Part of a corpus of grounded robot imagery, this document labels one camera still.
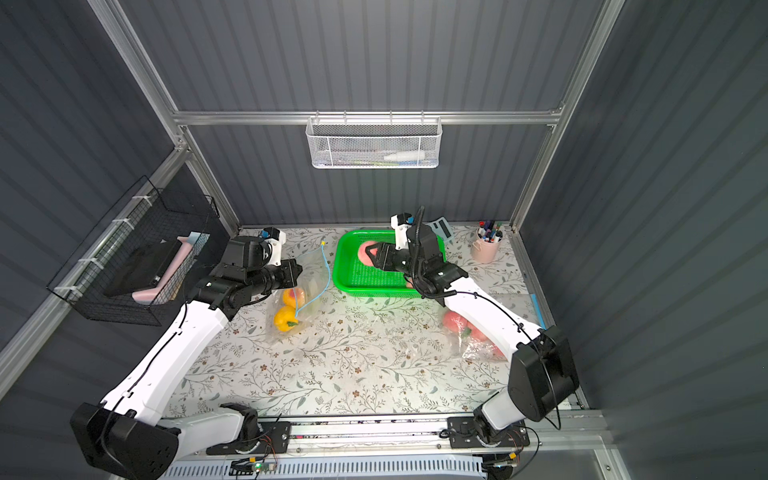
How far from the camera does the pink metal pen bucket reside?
3.41 feet

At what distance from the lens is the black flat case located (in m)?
0.66

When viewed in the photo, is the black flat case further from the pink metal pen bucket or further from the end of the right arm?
the pink metal pen bucket

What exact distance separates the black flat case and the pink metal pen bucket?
0.89 m

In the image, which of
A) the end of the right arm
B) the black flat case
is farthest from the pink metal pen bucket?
the black flat case
